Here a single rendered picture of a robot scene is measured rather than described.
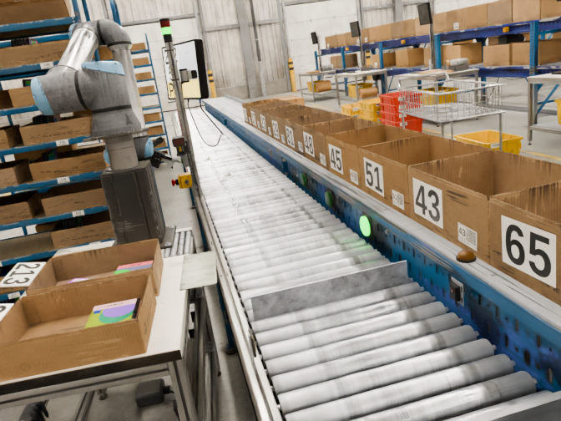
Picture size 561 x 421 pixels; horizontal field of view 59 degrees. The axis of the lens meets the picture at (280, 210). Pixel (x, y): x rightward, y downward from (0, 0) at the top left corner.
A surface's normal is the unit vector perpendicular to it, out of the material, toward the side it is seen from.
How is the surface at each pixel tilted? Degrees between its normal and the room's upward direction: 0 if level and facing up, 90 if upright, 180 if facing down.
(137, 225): 90
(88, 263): 89
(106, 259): 89
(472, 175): 90
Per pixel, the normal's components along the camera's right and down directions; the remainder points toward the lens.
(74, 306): 0.14, 0.25
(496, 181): -0.96, 0.19
